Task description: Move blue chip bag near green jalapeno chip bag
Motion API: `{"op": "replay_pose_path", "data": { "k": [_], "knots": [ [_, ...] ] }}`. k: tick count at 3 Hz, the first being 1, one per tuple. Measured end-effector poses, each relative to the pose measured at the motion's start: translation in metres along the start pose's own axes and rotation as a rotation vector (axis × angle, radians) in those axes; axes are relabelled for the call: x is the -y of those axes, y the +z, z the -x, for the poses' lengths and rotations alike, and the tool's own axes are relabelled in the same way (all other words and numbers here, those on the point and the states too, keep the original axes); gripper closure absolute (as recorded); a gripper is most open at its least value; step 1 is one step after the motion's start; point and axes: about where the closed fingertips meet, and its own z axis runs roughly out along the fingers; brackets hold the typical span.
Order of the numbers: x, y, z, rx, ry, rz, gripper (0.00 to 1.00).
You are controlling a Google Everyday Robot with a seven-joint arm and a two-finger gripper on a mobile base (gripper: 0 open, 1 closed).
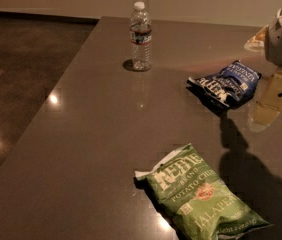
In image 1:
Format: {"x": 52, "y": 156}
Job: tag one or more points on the green jalapeno chip bag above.
{"x": 197, "y": 200}

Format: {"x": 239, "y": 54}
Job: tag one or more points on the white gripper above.
{"x": 269, "y": 106}

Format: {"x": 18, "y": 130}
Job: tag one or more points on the clear plastic water bottle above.
{"x": 141, "y": 37}

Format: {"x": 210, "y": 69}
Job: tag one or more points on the blue chip bag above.
{"x": 230, "y": 88}

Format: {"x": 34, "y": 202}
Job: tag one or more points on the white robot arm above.
{"x": 268, "y": 105}

